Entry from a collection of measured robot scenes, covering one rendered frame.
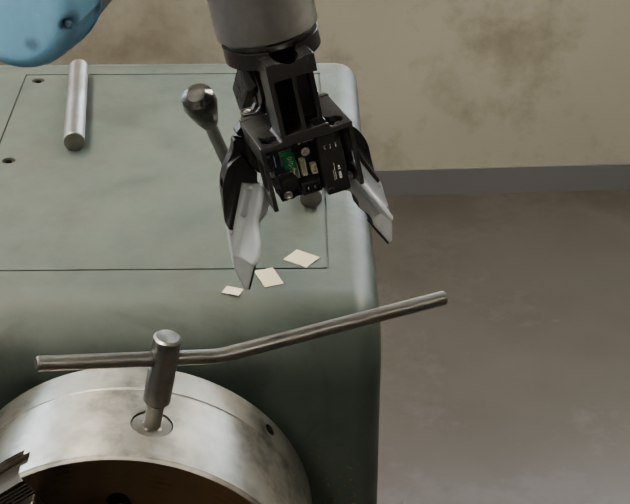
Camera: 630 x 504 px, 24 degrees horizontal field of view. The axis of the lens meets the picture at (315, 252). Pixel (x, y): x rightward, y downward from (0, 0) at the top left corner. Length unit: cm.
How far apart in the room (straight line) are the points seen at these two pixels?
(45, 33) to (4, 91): 82
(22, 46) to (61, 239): 51
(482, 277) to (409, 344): 37
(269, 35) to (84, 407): 36
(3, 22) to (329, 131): 26
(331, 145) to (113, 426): 29
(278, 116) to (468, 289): 269
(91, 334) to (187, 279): 10
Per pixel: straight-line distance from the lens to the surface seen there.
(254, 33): 103
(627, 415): 332
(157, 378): 114
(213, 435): 119
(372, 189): 115
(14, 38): 91
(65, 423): 119
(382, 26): 391
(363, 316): 118
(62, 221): 143
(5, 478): 119
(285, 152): 106
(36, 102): 169
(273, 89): 103
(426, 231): 395
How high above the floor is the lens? 194
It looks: 30 degrees down
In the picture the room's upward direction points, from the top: straight up
